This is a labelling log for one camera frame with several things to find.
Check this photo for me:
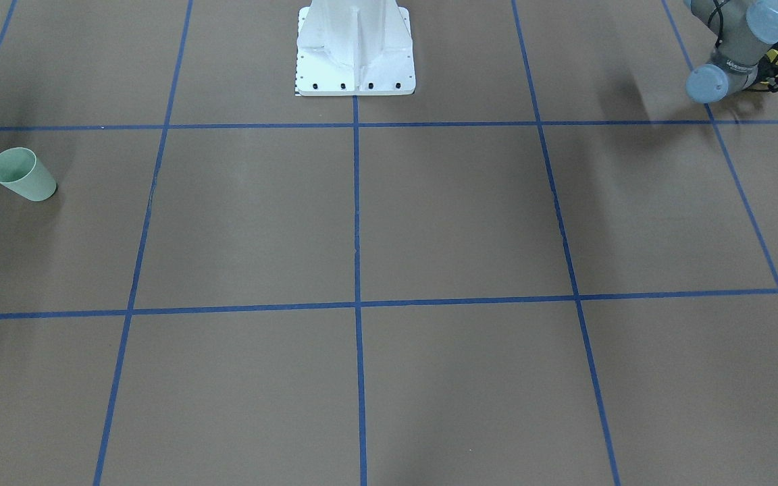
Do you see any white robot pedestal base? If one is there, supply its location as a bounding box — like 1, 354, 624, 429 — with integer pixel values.
294, 1, 417, 97

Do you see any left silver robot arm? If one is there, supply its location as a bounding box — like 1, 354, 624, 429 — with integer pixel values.
683, 1, 778, 104

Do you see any pale green plastic cup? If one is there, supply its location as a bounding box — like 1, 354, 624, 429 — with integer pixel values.
0, 147, 58, 202

